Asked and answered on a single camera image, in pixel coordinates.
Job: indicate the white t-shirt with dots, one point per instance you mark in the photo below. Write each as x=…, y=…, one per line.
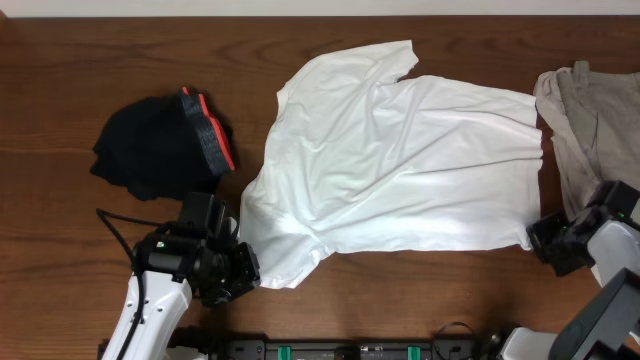
x=363, y=158

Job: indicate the grey beige garment pile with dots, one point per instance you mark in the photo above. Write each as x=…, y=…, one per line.
x=594, y=118

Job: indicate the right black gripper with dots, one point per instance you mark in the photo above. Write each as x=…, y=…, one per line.
x=539, y=231

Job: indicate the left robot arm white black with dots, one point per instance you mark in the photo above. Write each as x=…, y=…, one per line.
x=168, y=272

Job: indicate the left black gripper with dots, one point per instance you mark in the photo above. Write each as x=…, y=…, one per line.
x=245, y=267

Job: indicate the black folded garment red trim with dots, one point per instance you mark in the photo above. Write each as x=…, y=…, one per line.
x=165, y=147

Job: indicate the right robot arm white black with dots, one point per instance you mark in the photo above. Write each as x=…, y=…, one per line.
x=604, y=237

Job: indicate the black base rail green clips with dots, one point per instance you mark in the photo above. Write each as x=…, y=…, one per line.
x=189, y=344

